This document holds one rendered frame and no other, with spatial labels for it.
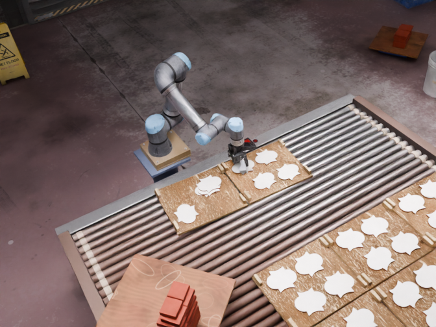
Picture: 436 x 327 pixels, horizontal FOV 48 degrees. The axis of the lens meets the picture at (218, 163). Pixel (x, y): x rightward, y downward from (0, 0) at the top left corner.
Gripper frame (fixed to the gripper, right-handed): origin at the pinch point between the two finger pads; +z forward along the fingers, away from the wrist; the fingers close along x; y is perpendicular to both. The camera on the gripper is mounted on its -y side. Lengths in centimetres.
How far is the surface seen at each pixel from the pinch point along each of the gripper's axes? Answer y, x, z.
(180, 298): 71, 81, -38
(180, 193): 40.2, -0.7, -0.7
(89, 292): 104, 36, -5
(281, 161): -21.0, 7.7, 1.7
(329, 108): -77, -20, 6
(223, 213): 26.3, 24.7, -0.2
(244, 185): 6.7, 13.3, 0.6
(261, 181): -2.5, 16.4, 0.1
